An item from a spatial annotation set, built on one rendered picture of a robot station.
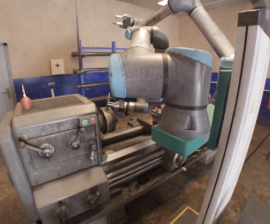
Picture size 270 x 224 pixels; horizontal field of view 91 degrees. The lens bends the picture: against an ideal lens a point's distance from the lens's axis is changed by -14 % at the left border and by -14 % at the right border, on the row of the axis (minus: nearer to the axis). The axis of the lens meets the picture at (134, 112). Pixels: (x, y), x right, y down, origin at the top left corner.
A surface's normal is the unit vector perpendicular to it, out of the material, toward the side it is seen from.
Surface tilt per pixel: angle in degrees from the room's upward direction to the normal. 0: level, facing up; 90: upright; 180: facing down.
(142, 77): 84
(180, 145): 90
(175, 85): 106
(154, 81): 96
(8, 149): 90
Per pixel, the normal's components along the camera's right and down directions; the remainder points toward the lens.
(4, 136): 0.42, -0.47
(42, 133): 0.58, 0.26
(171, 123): -0.69, -0.11
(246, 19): -0.77, 0.20
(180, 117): -0.39, -0.05
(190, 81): -0.07, 0.32
